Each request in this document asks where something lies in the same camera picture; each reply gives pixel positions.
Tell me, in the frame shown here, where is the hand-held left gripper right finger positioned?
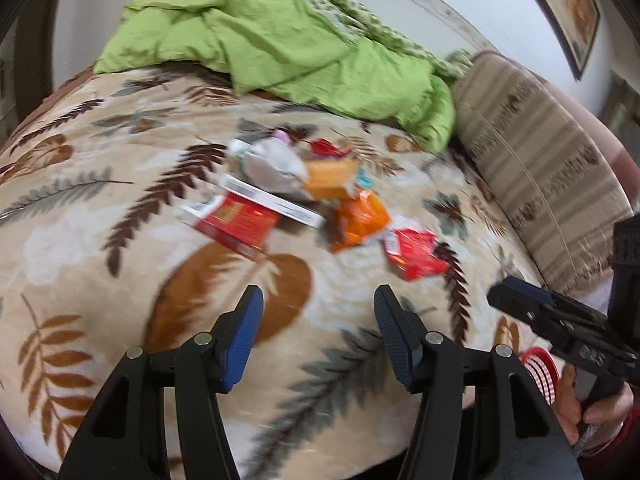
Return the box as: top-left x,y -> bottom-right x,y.
374,284 -> 583,480

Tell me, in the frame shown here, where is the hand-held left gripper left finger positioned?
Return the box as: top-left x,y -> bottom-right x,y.
59,285 -> 264,480

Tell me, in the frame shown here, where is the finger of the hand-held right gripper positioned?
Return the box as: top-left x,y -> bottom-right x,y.
487,285 -> 632,387
501,276 -> 609,332

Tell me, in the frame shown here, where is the red plastic basket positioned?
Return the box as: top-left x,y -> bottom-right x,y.
520,346 -> 561,406

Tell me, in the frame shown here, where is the red snack packet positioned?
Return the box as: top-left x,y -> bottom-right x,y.
382,227 -> 449,282

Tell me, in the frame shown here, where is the red cigarette box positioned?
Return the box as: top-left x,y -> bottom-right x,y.
180,195 -> 281,262

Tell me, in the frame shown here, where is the orange snack packet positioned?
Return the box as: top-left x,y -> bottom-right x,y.
325,189 -> 392,255

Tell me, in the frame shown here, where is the long white box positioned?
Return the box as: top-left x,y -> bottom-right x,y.
220,172 -> 326,231

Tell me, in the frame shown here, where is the orange medicine box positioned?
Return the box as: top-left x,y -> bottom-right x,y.
300,157 -> 361,202

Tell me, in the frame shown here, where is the white bag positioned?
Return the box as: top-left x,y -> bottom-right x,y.
227,136 -> 310,196

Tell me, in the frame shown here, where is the person's right hand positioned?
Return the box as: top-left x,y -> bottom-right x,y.
552,365 -> 636,456

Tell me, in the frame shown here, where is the striped brown pillow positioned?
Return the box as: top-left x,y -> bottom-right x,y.
450,50 -> 633,296

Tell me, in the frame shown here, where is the pink pillow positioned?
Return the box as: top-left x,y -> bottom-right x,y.
525,67 -> 640,221

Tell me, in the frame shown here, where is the leaf printed blanket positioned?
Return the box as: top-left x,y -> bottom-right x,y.
0,62 -> 556,480

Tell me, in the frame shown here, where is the red crumpled wrapper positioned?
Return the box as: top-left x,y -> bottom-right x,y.
307,138 -> 351,161

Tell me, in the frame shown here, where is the green quilt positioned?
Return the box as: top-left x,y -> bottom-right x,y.
94,0 -> 473,153

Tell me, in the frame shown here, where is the brown glass-panel door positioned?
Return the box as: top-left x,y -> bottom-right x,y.
0,0 -> 66,141

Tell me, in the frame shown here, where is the framed wall picture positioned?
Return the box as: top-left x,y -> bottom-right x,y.
505,0 -> 601,81

